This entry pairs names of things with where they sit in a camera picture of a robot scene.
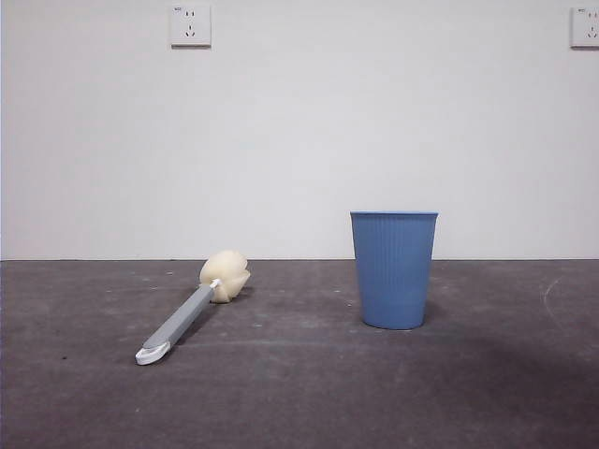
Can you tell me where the grey handled sponge cup brush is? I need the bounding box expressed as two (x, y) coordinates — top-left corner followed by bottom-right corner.
(134, 250), (251, 367)

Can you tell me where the white wall socket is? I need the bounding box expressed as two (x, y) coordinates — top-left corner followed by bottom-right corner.
(569, 6), (599, 50)
(169, 4), (212, 50)

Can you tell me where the blue ribbed plastic cup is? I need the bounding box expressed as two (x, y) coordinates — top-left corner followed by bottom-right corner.
(349, 210), (440, 331)

